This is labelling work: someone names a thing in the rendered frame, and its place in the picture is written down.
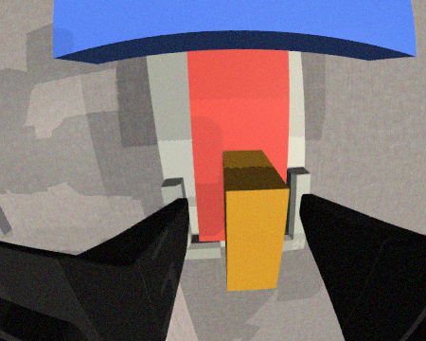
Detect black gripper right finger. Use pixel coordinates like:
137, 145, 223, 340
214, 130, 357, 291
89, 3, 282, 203
299, 194, 426, 341

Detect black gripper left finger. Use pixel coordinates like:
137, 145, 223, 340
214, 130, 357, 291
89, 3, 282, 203
0, 198, 190, 341

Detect yellow rectangular block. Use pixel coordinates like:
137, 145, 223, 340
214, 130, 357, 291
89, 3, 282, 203
222, 149, 289, 292

